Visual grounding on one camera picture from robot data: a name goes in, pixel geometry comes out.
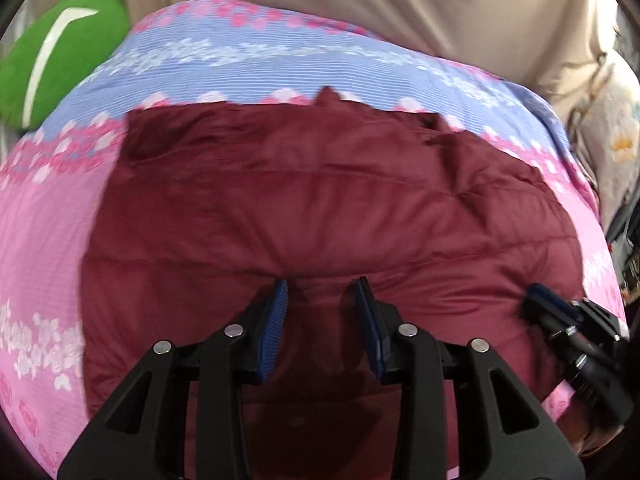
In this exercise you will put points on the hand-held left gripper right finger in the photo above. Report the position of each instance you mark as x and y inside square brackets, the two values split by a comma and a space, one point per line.
[372, 330]

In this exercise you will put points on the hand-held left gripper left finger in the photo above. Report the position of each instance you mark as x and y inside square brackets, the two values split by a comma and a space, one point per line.
[270, 330]

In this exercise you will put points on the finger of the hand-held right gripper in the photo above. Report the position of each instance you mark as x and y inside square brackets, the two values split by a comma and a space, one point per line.
[550, 300]
[547, 322]

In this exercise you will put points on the maroon quilted down jacket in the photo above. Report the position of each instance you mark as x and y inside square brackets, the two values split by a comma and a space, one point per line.
[325, 200]

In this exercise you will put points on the dark clothes rack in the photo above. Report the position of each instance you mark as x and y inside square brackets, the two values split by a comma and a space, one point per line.
[625, 260]

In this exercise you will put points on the person's right hand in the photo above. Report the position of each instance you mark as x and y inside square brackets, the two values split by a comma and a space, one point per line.
[595, 432]

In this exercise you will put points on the cream floral pillow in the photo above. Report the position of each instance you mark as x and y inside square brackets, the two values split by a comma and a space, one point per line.
[615, 140]

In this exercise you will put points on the pink floral bed sheet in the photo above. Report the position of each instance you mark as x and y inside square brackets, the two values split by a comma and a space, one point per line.
[45, 220]

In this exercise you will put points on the green plush pillow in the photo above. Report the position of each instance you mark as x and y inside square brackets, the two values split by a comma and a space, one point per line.
[45, 55]

